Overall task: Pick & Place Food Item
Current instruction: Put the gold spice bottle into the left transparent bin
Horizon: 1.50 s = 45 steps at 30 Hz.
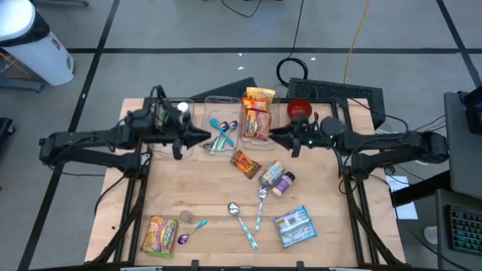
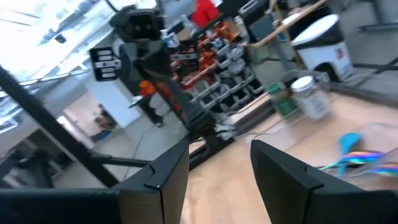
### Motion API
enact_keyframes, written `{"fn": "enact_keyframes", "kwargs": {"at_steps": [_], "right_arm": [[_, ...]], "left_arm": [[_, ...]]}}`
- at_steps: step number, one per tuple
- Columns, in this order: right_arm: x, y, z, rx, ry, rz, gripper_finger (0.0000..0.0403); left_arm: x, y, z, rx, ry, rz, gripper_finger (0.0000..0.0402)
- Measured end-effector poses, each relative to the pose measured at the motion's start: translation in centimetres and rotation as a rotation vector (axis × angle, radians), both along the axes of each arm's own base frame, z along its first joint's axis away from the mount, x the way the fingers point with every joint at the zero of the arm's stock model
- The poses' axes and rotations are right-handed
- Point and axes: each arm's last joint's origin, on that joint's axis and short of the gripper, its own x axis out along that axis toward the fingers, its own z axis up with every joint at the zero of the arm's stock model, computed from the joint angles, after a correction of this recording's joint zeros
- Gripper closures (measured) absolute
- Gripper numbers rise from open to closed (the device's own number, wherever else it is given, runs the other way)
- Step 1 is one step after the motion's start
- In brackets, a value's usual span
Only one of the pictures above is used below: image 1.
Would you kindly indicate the purple label spice jar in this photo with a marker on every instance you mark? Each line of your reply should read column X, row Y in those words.
column 282, row 184

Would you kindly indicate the white paper sheet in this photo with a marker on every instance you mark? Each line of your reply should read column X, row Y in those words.
column 404, row 211

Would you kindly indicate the grey keyboard table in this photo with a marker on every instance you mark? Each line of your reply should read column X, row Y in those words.
column 441, row 226

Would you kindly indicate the red bowl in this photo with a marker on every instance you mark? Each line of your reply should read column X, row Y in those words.
column 299, row 109

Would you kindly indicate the black clamp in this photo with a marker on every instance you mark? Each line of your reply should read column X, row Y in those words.
column 300, row 265
column 194, row 264

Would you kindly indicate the black support beam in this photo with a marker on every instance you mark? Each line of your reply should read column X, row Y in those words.
column 418, row 190

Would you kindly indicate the yellow green ramen packet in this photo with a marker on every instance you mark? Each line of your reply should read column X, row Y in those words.
column 159, row 236

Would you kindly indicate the clear plastic bin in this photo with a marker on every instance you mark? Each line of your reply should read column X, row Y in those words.
column 211, row 109
column 165, row 150
column 273, row 135

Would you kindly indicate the yellow Maruchan ramen packet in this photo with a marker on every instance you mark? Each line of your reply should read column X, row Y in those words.
column 260, row 93

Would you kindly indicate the white trash bin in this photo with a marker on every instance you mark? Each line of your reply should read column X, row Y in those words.
column 34, row 49

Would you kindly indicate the white computer mouse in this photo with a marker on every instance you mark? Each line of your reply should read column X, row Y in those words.
column 430, row 235

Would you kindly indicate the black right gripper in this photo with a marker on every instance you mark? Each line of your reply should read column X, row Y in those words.
column 320, row 133

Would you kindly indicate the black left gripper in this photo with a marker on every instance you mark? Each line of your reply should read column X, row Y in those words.
column 171, row 130

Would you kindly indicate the orange ramen packet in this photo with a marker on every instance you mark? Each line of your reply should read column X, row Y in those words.
column 255, row 103

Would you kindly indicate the white label spice jar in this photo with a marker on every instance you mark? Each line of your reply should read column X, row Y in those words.
column 183, row 107

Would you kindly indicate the grey desk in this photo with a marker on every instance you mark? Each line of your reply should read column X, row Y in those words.
column 467, row 150

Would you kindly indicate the backlit keyboard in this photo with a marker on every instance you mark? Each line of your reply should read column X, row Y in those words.
column 467, row 229

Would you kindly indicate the black device on desk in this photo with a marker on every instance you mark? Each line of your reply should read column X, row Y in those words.
column 474, row 113

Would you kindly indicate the grey metal bracket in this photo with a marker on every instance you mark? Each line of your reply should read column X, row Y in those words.
column 144, row 159

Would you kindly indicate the red ramen packet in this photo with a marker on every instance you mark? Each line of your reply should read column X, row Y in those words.
column 258, row 126

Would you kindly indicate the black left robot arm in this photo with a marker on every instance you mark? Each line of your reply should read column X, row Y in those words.
column 94, row 137

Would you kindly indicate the blue ramen packet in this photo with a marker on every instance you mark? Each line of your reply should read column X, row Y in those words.
column 294, row 226

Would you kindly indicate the blue plastic spoon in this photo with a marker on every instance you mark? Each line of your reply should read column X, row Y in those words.
column 214, row 122

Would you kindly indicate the orange snack packet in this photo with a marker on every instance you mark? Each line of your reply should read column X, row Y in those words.
column 244, row 163

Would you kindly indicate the black wedge panel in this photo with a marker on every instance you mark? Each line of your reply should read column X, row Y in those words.
column 241, row 88

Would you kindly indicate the small clear glass jar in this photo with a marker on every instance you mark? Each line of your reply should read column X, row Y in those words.
column 185, row 216

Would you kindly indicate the black perforated panel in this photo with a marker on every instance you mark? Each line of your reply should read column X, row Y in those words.
column 339, row 90

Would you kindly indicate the gold lid spice jar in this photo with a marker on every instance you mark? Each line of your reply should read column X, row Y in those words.
column 271, row 174

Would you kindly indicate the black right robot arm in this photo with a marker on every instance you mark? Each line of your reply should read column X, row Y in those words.
column 395, row 147

